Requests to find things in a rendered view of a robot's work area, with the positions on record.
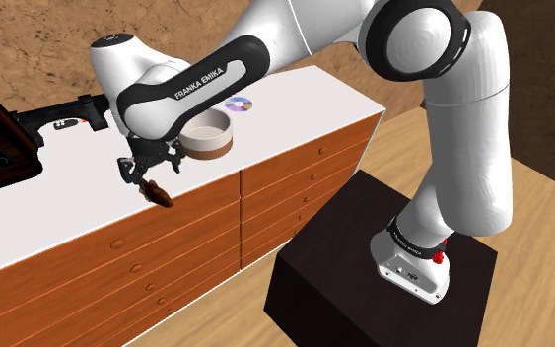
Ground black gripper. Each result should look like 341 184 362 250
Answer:
116 136 186 187

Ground small brown lumpy object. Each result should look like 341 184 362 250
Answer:
139 179 174 209

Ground white and brown bowl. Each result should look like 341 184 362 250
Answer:
178 107 235 162

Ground small black and white gadget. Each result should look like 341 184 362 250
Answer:
52 118 89 131

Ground shiny compact disc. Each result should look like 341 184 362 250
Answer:
224 96 254 114

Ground wooden white-topped chest of drawers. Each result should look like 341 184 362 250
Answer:
0 65 386 347

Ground dark robot stand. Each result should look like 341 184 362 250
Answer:
263 169 499 347

